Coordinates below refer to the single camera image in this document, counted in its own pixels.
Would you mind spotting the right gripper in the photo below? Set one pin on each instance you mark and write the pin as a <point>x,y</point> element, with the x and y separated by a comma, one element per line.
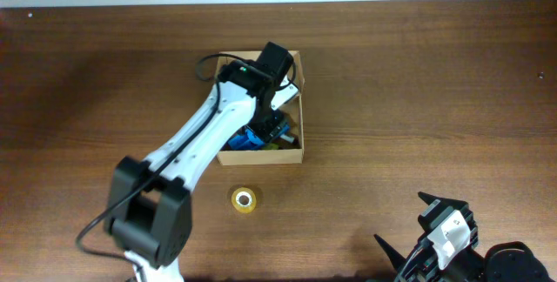
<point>428,270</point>

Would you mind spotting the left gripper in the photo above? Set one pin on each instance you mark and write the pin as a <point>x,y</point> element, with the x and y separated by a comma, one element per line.
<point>270,128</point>

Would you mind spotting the brown cardboard box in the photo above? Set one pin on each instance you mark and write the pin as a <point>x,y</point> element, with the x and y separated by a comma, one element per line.
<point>294,114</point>

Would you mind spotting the blue plastic case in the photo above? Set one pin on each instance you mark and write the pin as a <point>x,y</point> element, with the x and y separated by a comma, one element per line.
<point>256,136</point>

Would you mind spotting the yellow highlighter pen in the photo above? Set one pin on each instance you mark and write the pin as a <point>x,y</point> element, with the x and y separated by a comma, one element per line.
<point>270,147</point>

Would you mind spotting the clear adhesive tape roll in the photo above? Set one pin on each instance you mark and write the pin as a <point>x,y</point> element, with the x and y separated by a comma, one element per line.
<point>244,200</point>

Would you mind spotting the black whiteboard marker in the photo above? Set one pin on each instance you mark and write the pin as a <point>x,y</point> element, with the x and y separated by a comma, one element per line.
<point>288,141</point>

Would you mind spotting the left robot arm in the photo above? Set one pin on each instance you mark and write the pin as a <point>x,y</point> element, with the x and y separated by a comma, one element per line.
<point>149,212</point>

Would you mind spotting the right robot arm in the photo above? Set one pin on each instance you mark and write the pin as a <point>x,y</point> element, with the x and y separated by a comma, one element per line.
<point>512,261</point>

